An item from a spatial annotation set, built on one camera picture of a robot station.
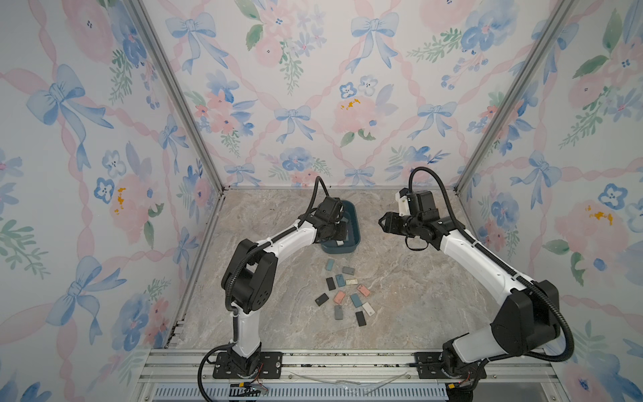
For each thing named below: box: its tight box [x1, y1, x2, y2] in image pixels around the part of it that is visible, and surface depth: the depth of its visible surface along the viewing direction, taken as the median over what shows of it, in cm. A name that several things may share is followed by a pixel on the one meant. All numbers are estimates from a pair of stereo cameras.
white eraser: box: [361, 301, 376, 317], surface depth 86 cm
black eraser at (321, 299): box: [314, 293, 330, 307], surface depth 88 cm
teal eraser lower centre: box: [350, 293, 363, 308], surface depth 90 cm
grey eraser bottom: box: [334, 304, 344, 320], surface depth 86 cm
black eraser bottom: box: [354, 310, 367, 327], surface depth 85 cm
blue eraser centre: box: [334, 273, 346, 288], surface depth 93 cm
